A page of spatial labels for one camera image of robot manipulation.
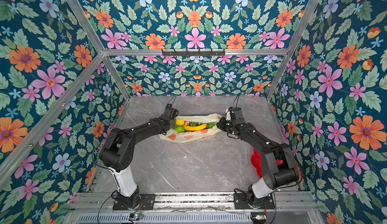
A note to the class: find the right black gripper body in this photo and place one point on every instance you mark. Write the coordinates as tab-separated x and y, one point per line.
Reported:
227	125

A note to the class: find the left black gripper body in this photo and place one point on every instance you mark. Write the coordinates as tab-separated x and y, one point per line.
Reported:
172	123

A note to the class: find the cream plastic bag orange print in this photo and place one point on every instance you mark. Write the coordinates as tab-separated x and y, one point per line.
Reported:
208	133

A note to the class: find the red flower-shaped plate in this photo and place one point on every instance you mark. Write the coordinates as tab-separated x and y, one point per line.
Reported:
256	161

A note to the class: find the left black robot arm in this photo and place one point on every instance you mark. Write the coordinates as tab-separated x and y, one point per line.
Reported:
118	152

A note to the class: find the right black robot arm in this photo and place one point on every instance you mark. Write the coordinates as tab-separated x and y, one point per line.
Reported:
279	168

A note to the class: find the green fake lime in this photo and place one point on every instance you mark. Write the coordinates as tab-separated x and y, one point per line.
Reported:
180	129

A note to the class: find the green fake grapes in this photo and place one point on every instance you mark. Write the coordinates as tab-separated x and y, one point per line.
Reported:
194	124

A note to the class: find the yellow fake banana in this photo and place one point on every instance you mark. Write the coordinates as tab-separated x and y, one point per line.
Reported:
197	128

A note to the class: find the black hook rail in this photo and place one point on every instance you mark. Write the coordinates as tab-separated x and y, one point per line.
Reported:
199	52

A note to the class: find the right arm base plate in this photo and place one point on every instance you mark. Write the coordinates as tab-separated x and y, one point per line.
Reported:
246	200

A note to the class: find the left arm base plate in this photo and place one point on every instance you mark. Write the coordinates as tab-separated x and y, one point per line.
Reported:
135	202

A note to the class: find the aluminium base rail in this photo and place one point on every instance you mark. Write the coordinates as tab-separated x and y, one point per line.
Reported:
198	201

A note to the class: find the white vented cable duct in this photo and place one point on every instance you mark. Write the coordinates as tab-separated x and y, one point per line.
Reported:
164	218

